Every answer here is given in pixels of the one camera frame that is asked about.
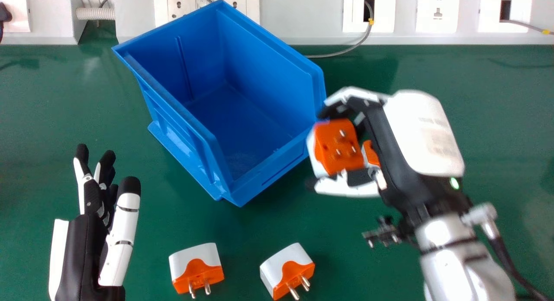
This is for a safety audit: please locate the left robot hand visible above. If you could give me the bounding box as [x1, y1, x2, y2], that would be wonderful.
[48, 144, 142, 301]

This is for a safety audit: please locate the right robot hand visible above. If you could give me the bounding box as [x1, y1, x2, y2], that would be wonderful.
[306, 87, 474, 220]

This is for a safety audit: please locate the white-and-orange plug adapter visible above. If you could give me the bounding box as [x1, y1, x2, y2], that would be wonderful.
[259, 243, 316, 301]
[306, 118, 381, 178]
[168, 243, 225, 299]

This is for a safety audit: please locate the blue plastic bin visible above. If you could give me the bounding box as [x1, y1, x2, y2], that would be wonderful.
[112, 0, 327, 207]

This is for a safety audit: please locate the white socket strip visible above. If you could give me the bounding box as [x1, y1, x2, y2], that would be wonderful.
[154, 0, 261, 28]

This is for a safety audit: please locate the black cable beside arm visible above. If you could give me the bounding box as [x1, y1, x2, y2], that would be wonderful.
[484, 219, 554, 301]

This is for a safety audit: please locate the grey cable with yellow tag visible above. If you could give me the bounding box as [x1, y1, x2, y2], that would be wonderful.
[500, 19, 554, 36]
[305, 0, 375, 59]

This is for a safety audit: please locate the white wall socket plate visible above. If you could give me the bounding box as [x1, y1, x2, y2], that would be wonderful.
[415, 0, 460, 34]
[342, 0, 396, 34]
[478, 0, 532, 33]

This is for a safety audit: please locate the white corrugated hose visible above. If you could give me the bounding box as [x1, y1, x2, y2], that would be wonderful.
[76, 6, 116, 21]

